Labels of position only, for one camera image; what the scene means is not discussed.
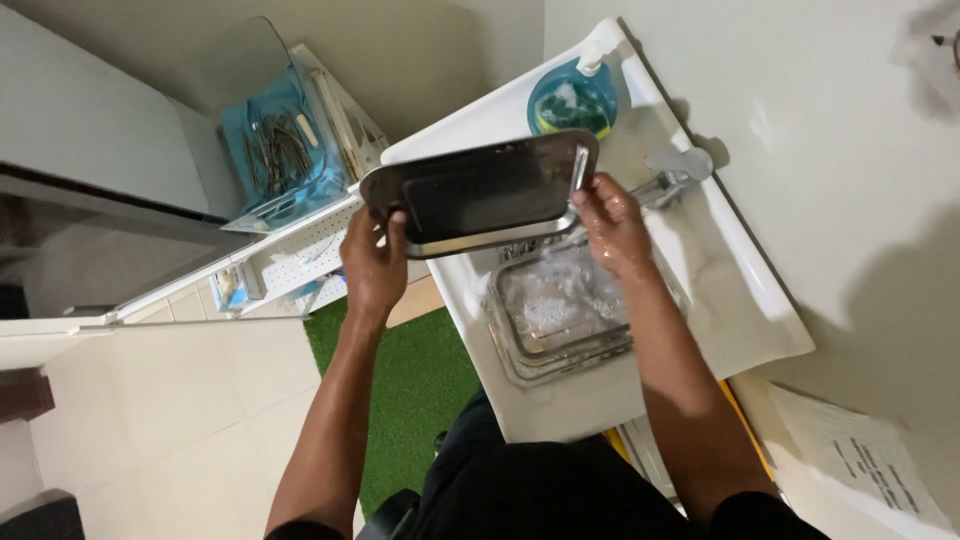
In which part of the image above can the person's left hand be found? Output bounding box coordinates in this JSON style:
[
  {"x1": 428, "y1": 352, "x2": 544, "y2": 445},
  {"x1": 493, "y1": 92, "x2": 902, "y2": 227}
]
[{"x1": 339, "y1": 204, "x2": 410, "y2": 318}]

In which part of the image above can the person's right hand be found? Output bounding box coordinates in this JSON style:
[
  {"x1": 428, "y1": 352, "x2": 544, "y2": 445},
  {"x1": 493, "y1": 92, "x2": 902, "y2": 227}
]
[{"x1": 570, "y1": 172, "x2": 654, "y2": 279}]

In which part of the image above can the stainless steel instrument tray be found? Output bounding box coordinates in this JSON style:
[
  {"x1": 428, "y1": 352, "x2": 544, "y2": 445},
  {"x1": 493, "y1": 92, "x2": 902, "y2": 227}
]
[{"x1": 359, "y1": 129, "x2": 600, "y2": 261}]

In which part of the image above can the white ceramic sink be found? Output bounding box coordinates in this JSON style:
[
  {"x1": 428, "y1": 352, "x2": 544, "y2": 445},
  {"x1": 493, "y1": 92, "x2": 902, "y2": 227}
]
[{"x1": 380, "y1": 18, "x2": 816, "y2": 444}]

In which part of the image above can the chrome faucet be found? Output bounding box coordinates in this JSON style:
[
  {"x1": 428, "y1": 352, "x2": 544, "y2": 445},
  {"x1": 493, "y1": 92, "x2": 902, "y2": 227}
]
[{"x1": 628, "y1": 147, "x2": 714, "y2": 211}]

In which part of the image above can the blue bowl with sponge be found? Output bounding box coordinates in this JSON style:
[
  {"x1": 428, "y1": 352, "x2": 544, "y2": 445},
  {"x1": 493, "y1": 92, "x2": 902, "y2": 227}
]
[{"x1": 526, "y1": 57, "x2": 620, "y2": 139}]

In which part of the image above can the clear glass dish with suds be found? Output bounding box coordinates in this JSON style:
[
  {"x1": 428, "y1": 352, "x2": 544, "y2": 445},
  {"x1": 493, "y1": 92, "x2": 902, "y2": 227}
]
[{"x1": 482, "y1": 238, "x2": 680, "y2": 389}]

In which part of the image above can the green artificial grass mat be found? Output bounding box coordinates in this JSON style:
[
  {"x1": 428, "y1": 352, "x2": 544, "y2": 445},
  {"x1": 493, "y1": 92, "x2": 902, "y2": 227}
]
[{"x1": 303, "y1": 298, "x2": 483, "y2": 519}]

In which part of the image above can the person's black clothing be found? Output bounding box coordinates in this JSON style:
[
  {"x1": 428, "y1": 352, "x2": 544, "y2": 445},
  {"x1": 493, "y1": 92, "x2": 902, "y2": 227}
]
[{"x1": 265, "y1": 388, "x2": 832, "y2": 540}]

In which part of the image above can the white perforated trolley cart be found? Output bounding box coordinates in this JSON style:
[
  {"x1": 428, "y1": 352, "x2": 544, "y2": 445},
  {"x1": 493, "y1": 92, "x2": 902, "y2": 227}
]
[{"x1": 71, "y1": 43, "x2": 432, "y2": 335}]

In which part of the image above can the clear tray with blue cloth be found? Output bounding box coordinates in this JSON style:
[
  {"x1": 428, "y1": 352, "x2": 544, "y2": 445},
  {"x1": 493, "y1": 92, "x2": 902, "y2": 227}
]
[{"x1": 219, "y1": 16, "x2": 352, "y2": 234}]

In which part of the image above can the pile of metal surgical instruments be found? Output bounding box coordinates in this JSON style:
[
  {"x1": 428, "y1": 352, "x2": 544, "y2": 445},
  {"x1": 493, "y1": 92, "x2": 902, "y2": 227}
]
[{"x1": 241, "y1": 106, "x2": 316, "y2": 198}]

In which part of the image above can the small box with blue label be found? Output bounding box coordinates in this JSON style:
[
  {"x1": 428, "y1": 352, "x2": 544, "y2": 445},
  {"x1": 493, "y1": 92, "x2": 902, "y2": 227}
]
[{"x1": 208, "y1": 264, "x2": 265, "y2": 313}]

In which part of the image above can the white paper sheet with print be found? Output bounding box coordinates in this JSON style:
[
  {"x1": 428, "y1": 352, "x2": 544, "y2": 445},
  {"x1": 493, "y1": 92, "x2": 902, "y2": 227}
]
[{"x1": 766, "y1": 382, "x2": 957, "y2": 535}]

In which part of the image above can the white cabinet with dark door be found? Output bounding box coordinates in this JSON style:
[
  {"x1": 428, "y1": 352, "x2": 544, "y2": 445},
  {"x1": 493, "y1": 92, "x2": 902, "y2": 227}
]
[{"x1": 0, "y1": 6, "x2": 260, "y2": 372}]

